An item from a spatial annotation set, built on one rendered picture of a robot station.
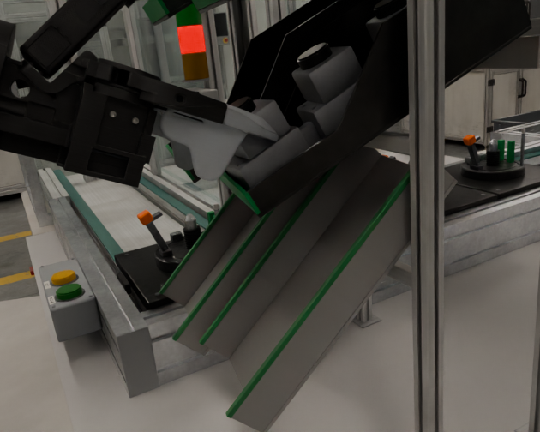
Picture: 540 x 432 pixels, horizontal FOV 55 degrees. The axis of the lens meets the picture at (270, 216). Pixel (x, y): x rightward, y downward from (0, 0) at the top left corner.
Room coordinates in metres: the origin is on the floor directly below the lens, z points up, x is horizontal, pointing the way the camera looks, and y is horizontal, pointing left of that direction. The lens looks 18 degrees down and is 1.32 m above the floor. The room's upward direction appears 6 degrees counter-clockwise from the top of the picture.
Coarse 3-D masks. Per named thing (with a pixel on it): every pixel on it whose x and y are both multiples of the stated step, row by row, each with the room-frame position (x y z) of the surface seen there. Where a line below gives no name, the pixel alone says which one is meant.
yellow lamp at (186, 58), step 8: (184, 56) 1.06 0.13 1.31; (192, 56) 1.06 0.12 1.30; (200, 56) 1.06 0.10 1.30; (184, 64) 1.06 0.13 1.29; (192, 64) 1.06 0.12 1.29; (200, 64) 1.06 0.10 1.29; (184, 72) 1.07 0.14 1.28; (192, 72) 1.06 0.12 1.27; (200, 72) 1.06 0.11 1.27; (208, 72) 1.08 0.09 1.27
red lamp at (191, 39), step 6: (180, 30) 1.06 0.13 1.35; (186, 30) 1.06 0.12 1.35; (192, 30) 1.06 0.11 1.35; (198, 30) 1.06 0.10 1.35; (180, 36) 1.06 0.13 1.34; (186, 36) 1.06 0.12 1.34; (192, 36) 1.06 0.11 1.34; (198, 36) 1.06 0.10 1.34; (180, 42) 1.07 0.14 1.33; (186, 42) 1.06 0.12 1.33; (192, 42) 1.06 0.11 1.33; (198, 42) 1.06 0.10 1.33; (204, 42) 1.07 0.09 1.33; (180, 48) 1.07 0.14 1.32; (186, 48) 1.06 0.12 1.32; (192, 48) 1.06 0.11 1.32; (198, 48) 1.06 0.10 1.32; (204, 48) 1.07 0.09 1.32
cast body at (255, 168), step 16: (256, 112) 0.43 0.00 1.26; (272, 112) 0.43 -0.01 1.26; (288, 128) 0.43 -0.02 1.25; (304, 128) 0.46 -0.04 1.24; (256, 144) 0.42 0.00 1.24; (272, 144) 0.43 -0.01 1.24; (288, 144) 0.43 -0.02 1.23; (304, 144) 0.44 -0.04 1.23; (240, 160) 0.43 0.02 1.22; (256, 160) 0.42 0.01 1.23; (272, 160) 0.43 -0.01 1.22; (288, 160) 0.43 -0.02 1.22; (240, 176) 0.42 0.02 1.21; (256, 176) 0.42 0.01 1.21
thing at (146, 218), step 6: (144, 210) 0.83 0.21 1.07; (138, 216) 0.82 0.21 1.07; (144, 216) 0.81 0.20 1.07; (150, 216) 0.82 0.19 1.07; (156, 216) 0.83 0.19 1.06; (144, 222) 0.81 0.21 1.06; (150, 222) 0.82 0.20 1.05; (150, 228) 0.82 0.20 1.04; (156, 228) 0.83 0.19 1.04; (156, 234) 0.82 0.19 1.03; (156, 240) 0.82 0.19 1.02; (162, 240) 0.83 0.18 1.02; (162, 246) 0.83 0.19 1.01
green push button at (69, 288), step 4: (72, 284) 0.79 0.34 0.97; (76, 284) 0.79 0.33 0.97; (60, 288) 0.78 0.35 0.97; (64, 288) 0.78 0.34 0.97; (68, 288) 0.78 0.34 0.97; (72, 288) 0.78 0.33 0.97; (76, 288) 0.77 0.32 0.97; (80, 288) 0.78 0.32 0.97; (56, 292) 0.77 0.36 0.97; (60, 292) 0.76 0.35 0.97; (64, 292) 0.76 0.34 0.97; (68, 292) 0.76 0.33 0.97; (72, 292) 0.76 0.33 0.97; (76, 292) 0.77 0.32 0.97; (80, 292) 0.77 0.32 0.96; (60, 296) 0.76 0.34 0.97; (64, 296) 0.76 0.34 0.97; (68, 296) 0.76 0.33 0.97; (72, 296) 0.76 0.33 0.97; (76, 296) 0.76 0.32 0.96
